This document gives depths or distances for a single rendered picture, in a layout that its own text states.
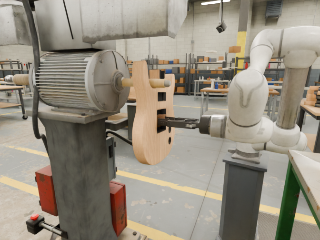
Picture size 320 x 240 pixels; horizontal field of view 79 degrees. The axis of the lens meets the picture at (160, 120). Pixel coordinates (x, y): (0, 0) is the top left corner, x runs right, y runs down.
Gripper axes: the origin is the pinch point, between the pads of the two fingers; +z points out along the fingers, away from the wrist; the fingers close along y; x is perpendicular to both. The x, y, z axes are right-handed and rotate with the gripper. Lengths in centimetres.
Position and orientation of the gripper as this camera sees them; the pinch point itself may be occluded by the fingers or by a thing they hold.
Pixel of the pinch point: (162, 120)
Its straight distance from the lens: 83.5
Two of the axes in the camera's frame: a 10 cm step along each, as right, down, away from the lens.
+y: 4.0, -1.0, 9.1
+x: 0.4, -9.9, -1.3
